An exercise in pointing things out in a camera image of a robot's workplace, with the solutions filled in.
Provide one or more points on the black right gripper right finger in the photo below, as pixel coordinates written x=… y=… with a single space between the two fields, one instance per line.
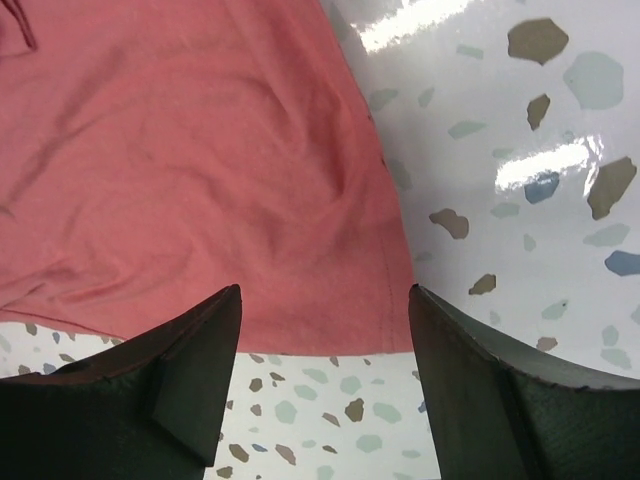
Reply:
x=501 y=409

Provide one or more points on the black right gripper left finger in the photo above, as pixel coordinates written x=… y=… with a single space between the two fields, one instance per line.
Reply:
x=149 y=408

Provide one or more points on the salmon pink t shirt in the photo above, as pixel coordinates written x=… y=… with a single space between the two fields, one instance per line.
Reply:
x=155 y=152

